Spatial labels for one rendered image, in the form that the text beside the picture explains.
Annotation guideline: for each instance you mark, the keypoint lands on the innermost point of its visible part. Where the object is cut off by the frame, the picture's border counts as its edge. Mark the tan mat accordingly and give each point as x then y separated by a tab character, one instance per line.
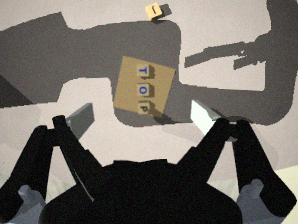
160	81

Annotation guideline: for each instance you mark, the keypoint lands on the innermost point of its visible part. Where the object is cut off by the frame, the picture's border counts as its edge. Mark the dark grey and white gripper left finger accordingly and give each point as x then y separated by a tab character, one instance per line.
20	198

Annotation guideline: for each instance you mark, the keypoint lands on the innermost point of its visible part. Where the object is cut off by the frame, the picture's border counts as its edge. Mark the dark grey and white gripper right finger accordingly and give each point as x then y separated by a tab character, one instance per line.
263	197

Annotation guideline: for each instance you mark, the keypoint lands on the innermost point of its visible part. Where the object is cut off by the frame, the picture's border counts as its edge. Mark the beige block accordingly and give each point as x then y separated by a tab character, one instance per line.
143	107
142	70
142	89
153	11

